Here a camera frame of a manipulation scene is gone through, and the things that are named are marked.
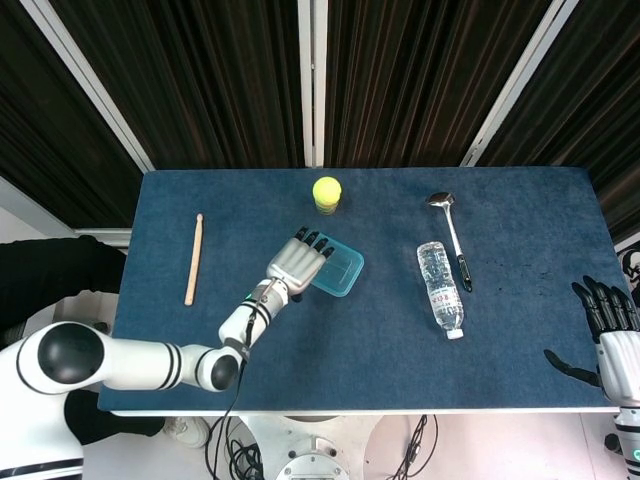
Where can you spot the clear plastic container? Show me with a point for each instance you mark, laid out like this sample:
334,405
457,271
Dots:
334,294

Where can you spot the white sneaker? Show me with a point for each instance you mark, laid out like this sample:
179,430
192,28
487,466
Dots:
186,431

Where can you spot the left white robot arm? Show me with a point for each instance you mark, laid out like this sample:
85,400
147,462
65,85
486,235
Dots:
135,357

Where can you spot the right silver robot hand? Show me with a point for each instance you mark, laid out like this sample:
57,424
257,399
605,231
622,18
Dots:
622,360

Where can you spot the white table frame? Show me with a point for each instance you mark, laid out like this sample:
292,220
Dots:
400,414

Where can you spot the clear plastic water bottle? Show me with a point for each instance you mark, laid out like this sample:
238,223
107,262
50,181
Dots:
440,285

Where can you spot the white frame post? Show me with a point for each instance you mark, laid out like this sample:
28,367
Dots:
85,85
312,80
520,80

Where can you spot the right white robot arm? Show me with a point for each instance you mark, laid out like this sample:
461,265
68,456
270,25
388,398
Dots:
629,440

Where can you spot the light wooden stick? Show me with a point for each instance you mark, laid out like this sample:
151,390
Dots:
195,260

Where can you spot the white frame rail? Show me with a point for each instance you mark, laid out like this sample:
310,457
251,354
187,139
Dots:
40,210

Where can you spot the dark pleated curtain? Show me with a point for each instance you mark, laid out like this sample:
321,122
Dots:
200,75
40,125
425,75
600,100

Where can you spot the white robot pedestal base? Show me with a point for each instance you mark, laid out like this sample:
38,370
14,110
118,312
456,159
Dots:
315,450

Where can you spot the black white printed sign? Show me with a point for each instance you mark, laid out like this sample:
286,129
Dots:
631,270

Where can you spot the blue velvet table cloth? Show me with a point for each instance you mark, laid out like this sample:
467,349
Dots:
375,360

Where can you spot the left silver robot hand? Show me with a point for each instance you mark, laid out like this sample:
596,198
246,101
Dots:
295,265

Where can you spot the light blue plastic container lid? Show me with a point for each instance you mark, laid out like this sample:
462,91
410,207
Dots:
340,265

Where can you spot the person in black clothes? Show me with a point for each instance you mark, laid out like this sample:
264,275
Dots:
50,270

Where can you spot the yellow-green tennis ball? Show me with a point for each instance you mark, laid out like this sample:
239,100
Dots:
326,190

